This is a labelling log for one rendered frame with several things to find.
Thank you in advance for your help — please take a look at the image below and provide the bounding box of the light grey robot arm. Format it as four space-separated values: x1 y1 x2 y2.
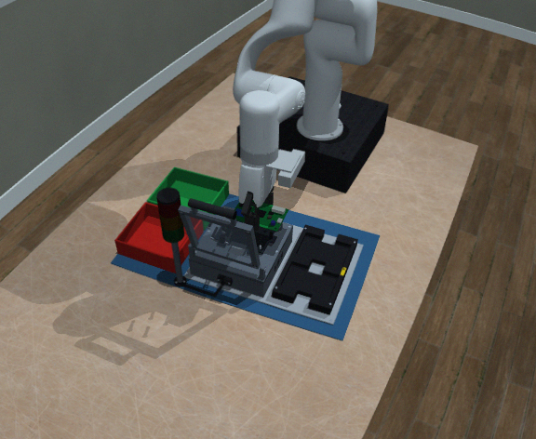
233 0 377 188

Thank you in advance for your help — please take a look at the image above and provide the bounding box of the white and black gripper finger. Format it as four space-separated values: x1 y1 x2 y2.
264 187 274 205
241 192 260 231

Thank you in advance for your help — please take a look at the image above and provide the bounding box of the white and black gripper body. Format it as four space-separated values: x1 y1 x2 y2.
238 156 276 207

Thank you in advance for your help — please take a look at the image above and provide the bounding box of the red open-top bin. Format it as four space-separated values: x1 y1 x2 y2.
115 202 190 273

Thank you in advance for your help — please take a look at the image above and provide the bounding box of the green circuit board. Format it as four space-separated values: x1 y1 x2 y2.
234 203 288 232

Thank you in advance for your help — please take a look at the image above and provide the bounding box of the green bin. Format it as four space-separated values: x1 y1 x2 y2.
147 167 229 207

